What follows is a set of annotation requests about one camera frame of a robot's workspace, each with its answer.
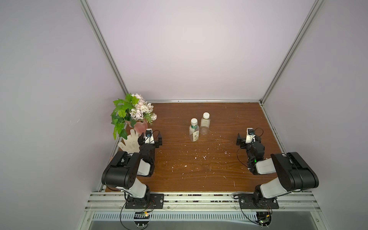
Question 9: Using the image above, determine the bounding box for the white bottle cap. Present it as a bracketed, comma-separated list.
[191, 118, 198, 126]
[203, 112, 210, 119]

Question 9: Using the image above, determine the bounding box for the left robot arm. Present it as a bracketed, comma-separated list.
[102, 133, 162, 202]

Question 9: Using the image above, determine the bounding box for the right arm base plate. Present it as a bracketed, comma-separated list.
[236, 194, 279, 209]

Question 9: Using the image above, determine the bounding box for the right electronics board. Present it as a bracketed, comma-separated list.
[256, 212, 272, 227]

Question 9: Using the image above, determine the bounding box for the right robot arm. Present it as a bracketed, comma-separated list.
[236, 128, 319, 201]

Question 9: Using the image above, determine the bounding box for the pink glass vase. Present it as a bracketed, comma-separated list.
[134, 121, 148, 135]

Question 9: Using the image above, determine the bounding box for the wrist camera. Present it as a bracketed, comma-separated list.
[246, 128, 256, 144]
[145, 128, 154, 144]

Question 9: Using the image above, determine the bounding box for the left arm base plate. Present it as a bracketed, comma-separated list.
[125, 193, 164, 209]

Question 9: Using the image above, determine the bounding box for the electronics board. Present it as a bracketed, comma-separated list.
[256, 212, 272, 227]
[133, 212, 150, 230]

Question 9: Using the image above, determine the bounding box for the left electronics board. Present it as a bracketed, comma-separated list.
[133, 212, 150, 230]

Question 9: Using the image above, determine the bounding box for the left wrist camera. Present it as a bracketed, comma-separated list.
[145, 128, 154, 144]

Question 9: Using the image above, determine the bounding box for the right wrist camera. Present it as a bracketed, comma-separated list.
[246, 128, 256, 144]

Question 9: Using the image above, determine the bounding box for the aluminium front rail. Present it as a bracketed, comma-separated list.
[84, 192, 321, 213]

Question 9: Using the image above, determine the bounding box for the labelled clear plastic bottle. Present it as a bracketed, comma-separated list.
[189, 122, 200, 142]

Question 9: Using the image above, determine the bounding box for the artificial flower bouquet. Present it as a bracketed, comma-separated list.
[111, 94, 157, 139]

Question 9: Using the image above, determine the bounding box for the white knitted work glove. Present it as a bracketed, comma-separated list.
[117, 129, 140, 153]

